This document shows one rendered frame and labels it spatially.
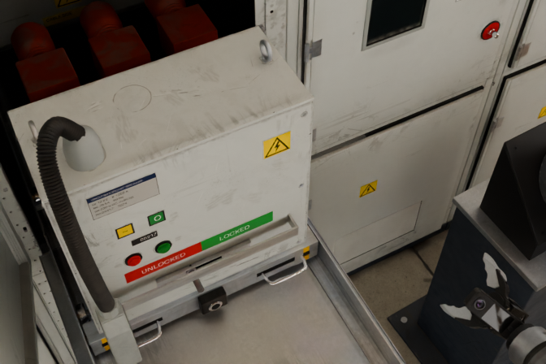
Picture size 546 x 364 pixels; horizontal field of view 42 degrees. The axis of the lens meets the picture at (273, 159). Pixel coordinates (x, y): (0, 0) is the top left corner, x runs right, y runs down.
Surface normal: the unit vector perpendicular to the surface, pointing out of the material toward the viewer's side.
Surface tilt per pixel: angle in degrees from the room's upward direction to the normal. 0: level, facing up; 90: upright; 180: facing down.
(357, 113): 90
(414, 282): 0
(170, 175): 90
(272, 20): 90
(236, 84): 0
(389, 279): 0
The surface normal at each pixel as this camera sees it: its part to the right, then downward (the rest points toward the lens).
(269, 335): 0.00, -0.63
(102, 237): 0.46, 0.69
